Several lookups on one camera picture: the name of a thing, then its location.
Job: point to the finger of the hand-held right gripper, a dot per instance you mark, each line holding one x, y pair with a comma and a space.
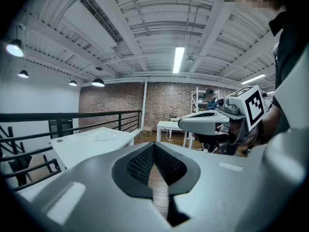
217, 112
200, 124

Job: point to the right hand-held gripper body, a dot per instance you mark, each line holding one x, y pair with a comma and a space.
253, 105

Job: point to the black dome pendant lamp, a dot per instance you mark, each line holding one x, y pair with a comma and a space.
98, 82
73, 83
14, 48
23, 74

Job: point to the white vertical pipe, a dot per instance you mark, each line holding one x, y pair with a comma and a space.
144, 105

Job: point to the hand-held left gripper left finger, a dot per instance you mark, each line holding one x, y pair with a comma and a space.
91, 192

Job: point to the person's right forearm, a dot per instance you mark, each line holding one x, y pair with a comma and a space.
272, 122

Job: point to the person's black shirt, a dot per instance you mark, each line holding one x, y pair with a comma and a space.
289, 47

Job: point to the clear plastic bag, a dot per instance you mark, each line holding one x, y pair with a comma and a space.
96, 138

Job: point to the white metal shelf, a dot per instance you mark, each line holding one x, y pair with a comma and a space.
194, 100

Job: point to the white side table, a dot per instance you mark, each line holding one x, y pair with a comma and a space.
169, 126

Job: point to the black metal railing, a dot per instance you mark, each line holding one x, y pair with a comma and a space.
72, 115

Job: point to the fluorescent ceiling tube light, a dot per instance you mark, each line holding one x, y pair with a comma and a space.
178, 59
253, 78

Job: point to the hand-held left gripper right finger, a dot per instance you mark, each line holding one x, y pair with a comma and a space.
217, 190

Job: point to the cardboard box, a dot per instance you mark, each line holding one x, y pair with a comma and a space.
147, 129

